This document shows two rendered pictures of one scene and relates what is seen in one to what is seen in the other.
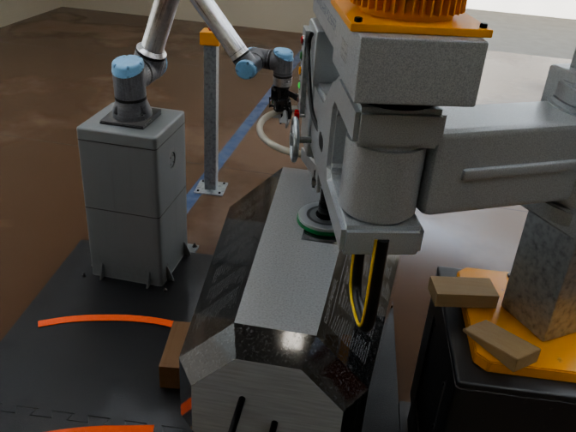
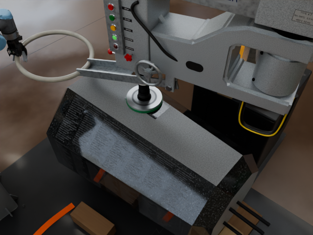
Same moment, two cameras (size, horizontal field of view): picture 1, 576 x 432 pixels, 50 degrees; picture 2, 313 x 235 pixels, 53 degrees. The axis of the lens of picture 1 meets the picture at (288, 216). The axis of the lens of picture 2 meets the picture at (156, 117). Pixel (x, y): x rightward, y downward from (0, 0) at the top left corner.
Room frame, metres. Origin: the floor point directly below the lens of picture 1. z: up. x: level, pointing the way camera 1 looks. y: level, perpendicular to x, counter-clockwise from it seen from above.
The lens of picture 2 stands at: (1.20, 0.91, 2.17)
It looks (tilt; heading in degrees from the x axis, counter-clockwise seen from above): 49 degrees down; 304
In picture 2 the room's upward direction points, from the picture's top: straight up
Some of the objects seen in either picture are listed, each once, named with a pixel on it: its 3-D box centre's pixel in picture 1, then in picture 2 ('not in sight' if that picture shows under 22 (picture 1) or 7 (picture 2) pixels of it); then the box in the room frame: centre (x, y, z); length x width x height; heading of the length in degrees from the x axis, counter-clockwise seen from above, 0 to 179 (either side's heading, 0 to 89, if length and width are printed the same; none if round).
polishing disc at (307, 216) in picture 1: (327, 216); (144, 97); (2.00, -0.14, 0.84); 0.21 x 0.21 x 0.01
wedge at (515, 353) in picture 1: (500, 339); not in sight; (1.41, -0.64, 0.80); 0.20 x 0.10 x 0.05; 32
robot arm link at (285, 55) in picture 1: (282, 63); (4, 21); (2.82, 0.07, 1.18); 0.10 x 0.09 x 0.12; 76
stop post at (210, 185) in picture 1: (211, 114); not in sight; (3.81, 0.55, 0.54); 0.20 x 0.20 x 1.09; 85
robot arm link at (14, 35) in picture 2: (283, 81); (10, 33); (2.82, 0.07, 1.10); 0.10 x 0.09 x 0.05; 36
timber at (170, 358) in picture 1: (180, 353); (93, 223); (2.05, 0.43, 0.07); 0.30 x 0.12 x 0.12; 0
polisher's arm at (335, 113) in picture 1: (355, 143); (216, 55); (1.61, -0.17, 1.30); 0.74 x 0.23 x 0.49; 6
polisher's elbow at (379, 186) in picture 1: (381, 171); (280, 64); (1.35, -0.22, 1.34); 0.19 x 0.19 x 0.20
